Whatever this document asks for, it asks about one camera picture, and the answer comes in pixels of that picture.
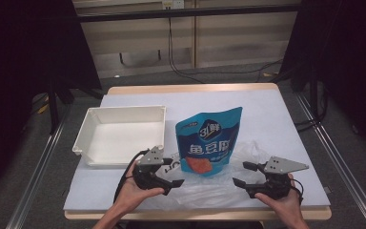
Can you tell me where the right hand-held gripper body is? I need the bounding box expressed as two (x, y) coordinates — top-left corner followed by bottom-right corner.
(246, 156), (310, 200)

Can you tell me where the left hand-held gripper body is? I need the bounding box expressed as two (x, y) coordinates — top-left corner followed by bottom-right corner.
(132, 145), (174, 192)

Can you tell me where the translucent white plastic bag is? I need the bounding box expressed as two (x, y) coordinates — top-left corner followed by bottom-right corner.
(152, 140), (271, 211)

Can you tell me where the blue snack pouch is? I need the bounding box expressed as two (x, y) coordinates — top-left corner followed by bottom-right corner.
(174, 106), (244, 177)

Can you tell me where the person's right hand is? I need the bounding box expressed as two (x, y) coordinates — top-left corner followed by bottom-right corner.
(254, 174), (303, 223)

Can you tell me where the person's left hand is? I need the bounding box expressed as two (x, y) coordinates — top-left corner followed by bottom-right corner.
(113, 160), (166, 213)

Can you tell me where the white plastic tray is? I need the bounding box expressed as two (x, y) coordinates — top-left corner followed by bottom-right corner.
(71, 105), (167, 169)

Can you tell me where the white table mat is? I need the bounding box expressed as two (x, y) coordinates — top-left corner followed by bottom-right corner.
(62, 90), (332, 213)

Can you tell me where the black metal stand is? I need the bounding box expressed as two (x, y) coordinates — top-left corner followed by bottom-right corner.
(46, 71), (77, 135)

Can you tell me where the yellow floor tape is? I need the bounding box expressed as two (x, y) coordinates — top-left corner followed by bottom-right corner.
(36, 94), (51, 115)

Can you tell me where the black curtain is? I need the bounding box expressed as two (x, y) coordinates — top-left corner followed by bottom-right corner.
(277, 0), (366, 160)
(0, 0), (103, 203)

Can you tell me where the black horizontal bar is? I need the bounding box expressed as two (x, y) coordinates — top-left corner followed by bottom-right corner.
(76, 4), (300, 24)

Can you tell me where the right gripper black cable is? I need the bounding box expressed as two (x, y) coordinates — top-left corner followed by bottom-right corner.
(287, 177), (305, 205)

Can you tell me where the black floor cable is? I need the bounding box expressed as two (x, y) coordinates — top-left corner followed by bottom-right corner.
(294, 85), (329, 134)

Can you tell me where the aluminium floor rail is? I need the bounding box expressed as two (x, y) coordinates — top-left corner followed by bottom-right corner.
(295, 92), (366, 229)
(5, 104), (72, 229)

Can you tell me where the long black wall cable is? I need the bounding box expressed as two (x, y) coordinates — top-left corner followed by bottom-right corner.
(167, 17), (284, 84)

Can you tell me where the white wall socket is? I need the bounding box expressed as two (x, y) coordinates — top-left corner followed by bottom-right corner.
(161, 0), (185, 10)

